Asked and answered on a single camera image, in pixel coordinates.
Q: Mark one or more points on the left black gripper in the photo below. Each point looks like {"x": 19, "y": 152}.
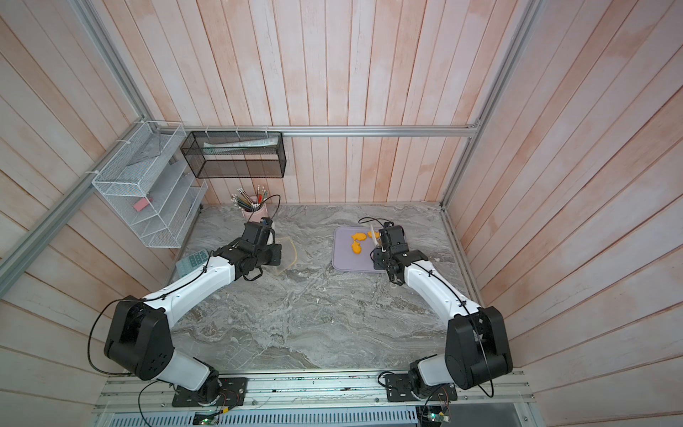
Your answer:
{"x": 277, "y": 255}

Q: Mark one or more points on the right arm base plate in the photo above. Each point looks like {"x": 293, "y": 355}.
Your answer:
{"x": 409, "y": 387}

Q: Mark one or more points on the aluminium mounting rail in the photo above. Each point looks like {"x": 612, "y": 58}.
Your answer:
{"x": 315, "y": 389}

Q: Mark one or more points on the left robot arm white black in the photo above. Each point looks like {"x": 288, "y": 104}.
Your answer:
{"x": 140, "y": 338}

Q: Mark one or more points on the bundle of pencils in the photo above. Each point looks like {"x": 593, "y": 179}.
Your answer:
{"x": 250, "y": 203}

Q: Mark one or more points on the pink eraser on shelf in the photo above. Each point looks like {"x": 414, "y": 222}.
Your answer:
{"x": 141, "y": 204}

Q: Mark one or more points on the clear resealable plastic bag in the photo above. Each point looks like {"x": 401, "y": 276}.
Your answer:
{"x": 285, "y": 258}

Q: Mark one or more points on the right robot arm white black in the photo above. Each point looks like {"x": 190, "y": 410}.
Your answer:
{"x": 477, "y": 349}

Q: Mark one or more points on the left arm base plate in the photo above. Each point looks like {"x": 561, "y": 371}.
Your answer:
{"x": 218, "y": 392}

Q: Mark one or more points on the steel tongs with cream tips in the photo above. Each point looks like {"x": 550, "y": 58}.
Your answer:
{"x": 378, "y": 242}

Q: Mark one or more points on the teal desk calculator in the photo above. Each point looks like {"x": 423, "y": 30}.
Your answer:
{"x": 191, "y": 262}

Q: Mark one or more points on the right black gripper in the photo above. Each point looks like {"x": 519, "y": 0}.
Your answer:
{"x": 378, "y": 254}

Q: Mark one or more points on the pink metal pencil cup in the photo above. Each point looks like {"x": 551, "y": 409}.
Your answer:
{"x": 256, "y": 213}

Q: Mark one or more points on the white wire mesh shelf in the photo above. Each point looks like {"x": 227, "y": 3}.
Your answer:
{"x": 147, "y": 163}

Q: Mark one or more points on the lavender plastic tray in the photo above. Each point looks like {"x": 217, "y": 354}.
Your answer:
{"x": 344, "y": 259}

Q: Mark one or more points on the white papers in basket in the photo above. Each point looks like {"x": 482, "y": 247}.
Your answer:
{"x": 243, "y": 147}

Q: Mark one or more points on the black mesh wall basket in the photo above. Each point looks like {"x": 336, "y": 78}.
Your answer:
{"x": 205, "y": 166}

